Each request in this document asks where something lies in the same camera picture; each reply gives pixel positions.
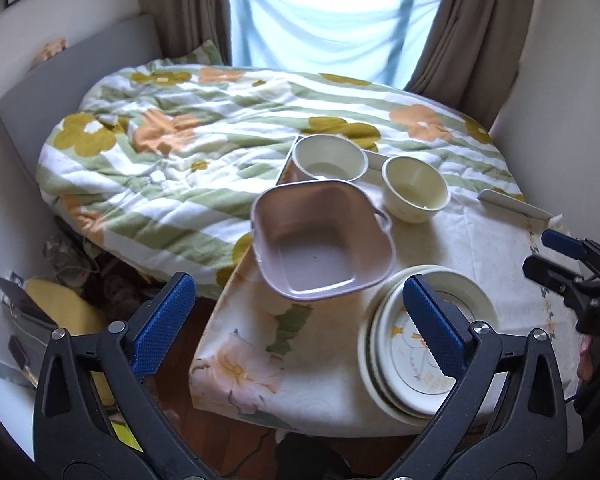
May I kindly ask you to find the plain white plate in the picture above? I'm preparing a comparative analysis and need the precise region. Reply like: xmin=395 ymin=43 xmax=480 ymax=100
xmin=368 ymin=271 xmax=491 ymax=420

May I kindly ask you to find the cream ceramic bowl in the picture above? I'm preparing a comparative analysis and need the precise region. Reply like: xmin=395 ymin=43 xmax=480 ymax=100
xmin=381 ymin=156 xmax=451 ymax=224

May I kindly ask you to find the pink square plastic bowl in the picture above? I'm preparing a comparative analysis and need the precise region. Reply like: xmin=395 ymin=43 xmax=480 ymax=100
xmin=251 ymin=180 xmax=396 ymax=302

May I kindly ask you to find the small white bowl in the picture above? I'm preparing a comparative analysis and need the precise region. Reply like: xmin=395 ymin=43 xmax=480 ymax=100
xmin=291 ymin=133 xmax=368 ymax=182

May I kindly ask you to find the small duck plate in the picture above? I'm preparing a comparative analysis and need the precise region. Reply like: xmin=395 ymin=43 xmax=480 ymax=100
xmin=370 ymin=283 xmax=455 ymax=418

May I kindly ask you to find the person right hand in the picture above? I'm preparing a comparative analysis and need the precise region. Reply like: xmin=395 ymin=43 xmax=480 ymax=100
xmin=577 ymin=335 xmax=594 ymax=382

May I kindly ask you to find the floral white tablecloth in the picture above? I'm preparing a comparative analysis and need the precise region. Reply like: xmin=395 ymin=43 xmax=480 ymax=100
xmin=189 ymin=152 xmax=581 ymax=438

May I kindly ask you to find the right brown curtain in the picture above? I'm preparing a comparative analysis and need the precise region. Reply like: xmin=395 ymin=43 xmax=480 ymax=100
xmin=405 ymin=0 xmax=534 ymax=128

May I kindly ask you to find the brown curtain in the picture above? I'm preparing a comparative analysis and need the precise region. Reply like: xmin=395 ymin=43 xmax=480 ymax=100
xmin=405 ymin=0 xmax=534 ymax=128
xmin=138 ymin=0 xmax=232 ymax=64

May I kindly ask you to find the floral striped quilt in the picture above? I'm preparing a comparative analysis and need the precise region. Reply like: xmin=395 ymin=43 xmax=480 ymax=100
xmin=35 ymin=58 xmax=520 ymax=299

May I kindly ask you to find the grey headboard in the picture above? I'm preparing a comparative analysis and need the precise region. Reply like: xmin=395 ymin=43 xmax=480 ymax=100
xmin=0 ymin=14 xmax=162 ymax=180

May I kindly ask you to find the small plush toy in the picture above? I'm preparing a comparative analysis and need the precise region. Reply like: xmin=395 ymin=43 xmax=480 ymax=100
xmin=32 ymin=37 xmax=68 ymax=66

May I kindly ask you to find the green patterned pillow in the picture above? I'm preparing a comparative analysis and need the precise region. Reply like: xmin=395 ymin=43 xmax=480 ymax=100
xmin=172 ymin=40 xmax=224 ymax=66

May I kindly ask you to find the light blue window cloth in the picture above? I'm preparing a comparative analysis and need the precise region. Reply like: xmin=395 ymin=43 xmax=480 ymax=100
xmin=230 ymin=0 xmax=440 ymax=89

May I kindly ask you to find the left brown curtain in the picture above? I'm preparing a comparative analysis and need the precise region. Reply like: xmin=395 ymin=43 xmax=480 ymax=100
xmin=138 ymin=0 xmax=232 ymax=64

